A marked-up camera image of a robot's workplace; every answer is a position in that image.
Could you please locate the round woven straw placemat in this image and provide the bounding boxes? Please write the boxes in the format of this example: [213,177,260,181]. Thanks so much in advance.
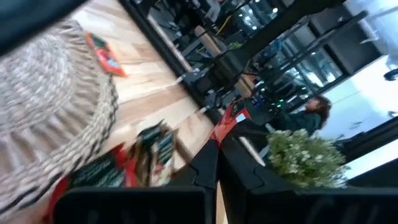
[0,18,119,218]

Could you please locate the wooden compartment tea box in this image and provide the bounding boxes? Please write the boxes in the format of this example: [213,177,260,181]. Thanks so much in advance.
[102,119,195,190]

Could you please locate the potted plant white flowers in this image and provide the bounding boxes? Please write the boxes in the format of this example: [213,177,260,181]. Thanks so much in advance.
[266,129,351,190]

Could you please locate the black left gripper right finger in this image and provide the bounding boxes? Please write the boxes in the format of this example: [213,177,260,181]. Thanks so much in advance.
[220,136,298,224]

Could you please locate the red strawberry tea packet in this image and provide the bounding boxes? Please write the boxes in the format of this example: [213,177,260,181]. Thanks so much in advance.
[46,143,141,224]
[210,104,251,149]

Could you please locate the orange peach tea packet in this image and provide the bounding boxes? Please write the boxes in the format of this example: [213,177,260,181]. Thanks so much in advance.
[85,32,128,78]

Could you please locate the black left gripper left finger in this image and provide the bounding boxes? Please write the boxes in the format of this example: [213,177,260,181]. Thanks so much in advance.
[167,139,220,224]

